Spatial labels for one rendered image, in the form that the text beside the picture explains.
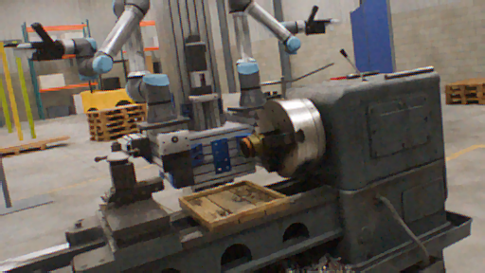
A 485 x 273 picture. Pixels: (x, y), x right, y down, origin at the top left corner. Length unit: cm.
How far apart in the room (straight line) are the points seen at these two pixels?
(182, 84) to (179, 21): 34
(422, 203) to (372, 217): 28
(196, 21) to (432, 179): 145
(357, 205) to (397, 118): 38
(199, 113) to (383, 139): 102
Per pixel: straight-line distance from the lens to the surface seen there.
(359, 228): 170
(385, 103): 169
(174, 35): 233
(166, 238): 132
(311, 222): 162
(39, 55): 205
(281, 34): 230
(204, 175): 218
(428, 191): 192
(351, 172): 160
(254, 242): 152
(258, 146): 156
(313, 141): 155
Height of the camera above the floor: 138
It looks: 8 degrees down
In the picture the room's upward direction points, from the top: 7 degrees counter-clockwise
